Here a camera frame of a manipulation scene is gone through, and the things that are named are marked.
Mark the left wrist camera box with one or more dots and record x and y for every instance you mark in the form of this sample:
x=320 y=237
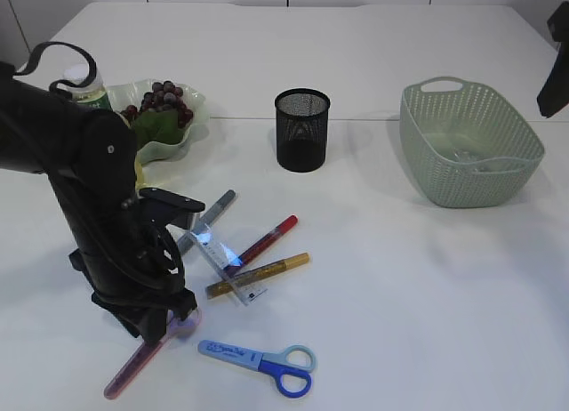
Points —
x=162 y=207

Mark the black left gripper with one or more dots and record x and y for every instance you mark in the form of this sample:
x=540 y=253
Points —
x=135 y=270

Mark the clear plastic ruler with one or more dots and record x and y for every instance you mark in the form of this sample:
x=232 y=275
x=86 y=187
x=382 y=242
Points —
x=225 y=262

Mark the pink scissors with sheath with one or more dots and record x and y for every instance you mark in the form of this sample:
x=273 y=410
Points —
x=175 y=327

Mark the black mesh pen holder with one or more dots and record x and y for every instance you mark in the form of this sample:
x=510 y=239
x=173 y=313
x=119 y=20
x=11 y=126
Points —
x=301 y=129

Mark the gold glitter pen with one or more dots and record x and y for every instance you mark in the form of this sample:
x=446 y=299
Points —
x=261 y=273

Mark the yellow tea bottle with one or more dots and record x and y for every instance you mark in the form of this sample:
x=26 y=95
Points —
x=95 y=95

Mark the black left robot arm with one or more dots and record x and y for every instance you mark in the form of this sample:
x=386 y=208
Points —
x=87 y=154

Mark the blue scissors with sheath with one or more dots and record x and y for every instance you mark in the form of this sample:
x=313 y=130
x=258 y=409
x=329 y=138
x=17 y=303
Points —
x=275 y=365

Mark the green plastic woven basket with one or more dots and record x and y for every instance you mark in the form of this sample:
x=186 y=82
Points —
x=466 y=148

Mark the silver glitter pen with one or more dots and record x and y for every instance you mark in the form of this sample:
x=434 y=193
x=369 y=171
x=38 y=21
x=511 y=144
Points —
x=185 y=242

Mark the purple grape bunch with leaves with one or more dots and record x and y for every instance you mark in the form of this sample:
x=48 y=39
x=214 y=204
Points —
x=162 y=116

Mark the red glitter pen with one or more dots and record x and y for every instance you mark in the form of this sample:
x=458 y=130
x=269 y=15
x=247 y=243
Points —
x=260 y=246

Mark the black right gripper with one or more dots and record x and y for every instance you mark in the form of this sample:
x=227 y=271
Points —
x=554 y=95

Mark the clear plastic sheet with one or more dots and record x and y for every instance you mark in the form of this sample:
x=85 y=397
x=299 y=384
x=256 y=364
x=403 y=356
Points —
x=462 y=156

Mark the green wavy glass plate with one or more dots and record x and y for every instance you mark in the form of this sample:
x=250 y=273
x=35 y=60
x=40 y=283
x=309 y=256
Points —
x=132 y=93

